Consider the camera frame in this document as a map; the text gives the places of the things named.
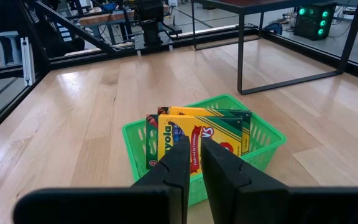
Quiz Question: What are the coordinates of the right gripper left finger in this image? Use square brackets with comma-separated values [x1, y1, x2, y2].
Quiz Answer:
[131, 136, 191, 224]

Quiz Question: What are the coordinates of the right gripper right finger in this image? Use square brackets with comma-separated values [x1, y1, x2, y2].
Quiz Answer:
[200, 137, 289, 224]

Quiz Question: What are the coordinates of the yellow green crayon box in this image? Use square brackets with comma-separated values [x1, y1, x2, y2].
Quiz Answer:
[145, 114, 244, 177]

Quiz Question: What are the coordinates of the small yellow card box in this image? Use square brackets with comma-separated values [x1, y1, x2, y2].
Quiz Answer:
[157, 106, 252, 156]

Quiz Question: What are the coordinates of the green plastic basket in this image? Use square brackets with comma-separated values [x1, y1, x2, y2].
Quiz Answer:
[122, 94, 288, 207]

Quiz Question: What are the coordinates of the blue object on floor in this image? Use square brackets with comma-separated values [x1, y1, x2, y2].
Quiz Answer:
[262, 22, 283, 35]

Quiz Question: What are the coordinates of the wooden workbench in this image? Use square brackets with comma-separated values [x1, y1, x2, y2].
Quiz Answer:
[78, 8, 136, 44]

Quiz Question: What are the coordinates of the black computer with green fans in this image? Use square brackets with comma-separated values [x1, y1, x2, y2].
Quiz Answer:
[293, 1, 339, 41]

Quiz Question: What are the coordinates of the grey stool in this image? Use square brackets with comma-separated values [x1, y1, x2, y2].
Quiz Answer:
[0, 30, 22, 65]

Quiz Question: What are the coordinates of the black aluminium table frame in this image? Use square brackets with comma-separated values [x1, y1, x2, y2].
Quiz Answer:
[0, 0, 358, 146]

